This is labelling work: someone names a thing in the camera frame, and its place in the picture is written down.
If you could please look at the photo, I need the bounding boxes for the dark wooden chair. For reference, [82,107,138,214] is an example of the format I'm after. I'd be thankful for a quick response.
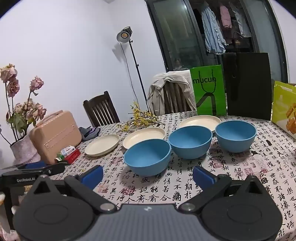
[83,91,121,127]

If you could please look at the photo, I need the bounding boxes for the red box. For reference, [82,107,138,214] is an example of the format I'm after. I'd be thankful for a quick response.
[60,148,81,165]

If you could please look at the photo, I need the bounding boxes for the yellow-green snack box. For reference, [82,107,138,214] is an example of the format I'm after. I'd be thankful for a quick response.
[271,81,296,135]

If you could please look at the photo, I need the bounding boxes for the black paper bag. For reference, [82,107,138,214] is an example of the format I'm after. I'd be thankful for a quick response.
[222,52,272,121]

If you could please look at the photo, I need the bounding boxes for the grey purple cloth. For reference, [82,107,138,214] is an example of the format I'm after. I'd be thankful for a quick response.
[79,126,101,142]

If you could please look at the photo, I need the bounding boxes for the yellow flower branch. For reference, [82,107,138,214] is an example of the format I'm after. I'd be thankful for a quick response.
[117,101,166,132]

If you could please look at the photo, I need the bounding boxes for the hanging pink jacket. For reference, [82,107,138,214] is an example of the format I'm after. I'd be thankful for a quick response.
[219,5,232,29]

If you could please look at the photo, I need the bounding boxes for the beige jacket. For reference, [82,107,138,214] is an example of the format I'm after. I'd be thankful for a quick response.
[147,71,197,115]

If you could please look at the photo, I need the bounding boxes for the hanging white shirt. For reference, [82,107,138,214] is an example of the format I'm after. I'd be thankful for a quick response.
[231,2,252,37]

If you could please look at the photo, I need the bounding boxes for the blue bowl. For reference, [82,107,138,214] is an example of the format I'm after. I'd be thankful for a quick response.
[168,126,213,159]
[124,139,171,177]
[215,120,257,153]

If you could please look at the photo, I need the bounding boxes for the dark framed glass door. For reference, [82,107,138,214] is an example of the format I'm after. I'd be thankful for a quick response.
[144,0,289,112]

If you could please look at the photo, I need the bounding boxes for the dried pink roses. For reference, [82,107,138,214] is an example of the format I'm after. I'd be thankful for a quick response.
[0,63,48,145]

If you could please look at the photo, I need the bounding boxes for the green paper bag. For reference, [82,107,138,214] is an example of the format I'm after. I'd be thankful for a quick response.
[190,65,227,116]

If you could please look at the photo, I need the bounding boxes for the pink hard-shell case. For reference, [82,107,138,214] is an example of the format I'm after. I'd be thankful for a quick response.
[29,110,82,165]

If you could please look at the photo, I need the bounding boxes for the wooden chair under jacket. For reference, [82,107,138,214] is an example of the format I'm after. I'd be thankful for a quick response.
[163,81,192,114]

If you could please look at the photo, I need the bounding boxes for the white and blue box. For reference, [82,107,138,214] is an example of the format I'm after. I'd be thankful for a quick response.
[60,146,76,156]

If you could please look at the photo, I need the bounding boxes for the hanging light blue shirt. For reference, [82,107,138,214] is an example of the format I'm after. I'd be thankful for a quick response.
[201,5,227,55]

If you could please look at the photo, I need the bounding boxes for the cream plate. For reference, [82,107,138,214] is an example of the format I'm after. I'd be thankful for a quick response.
[122,127,166,150]
[179,115,222,133]
[84,134,120,157]

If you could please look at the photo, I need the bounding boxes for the studio lamp on stand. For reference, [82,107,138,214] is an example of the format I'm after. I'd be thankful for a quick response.
[116,27,151,113]

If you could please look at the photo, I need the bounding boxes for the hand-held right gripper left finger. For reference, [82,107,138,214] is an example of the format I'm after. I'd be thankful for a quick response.
[29,165,117,214]

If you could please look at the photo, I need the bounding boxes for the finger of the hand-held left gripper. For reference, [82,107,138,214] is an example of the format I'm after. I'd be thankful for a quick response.
[7,161,47,171]
[46,164,65,176]

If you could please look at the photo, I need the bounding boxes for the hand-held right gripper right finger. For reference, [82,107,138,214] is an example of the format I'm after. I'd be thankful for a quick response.
[179,165,267,214]

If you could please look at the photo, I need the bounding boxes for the pale pink textured vase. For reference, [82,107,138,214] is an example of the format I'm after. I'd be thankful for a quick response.
[10,134,41,165]

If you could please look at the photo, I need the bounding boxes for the black lamp cable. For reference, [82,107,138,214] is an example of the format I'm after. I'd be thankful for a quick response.
[120,44,148,112]

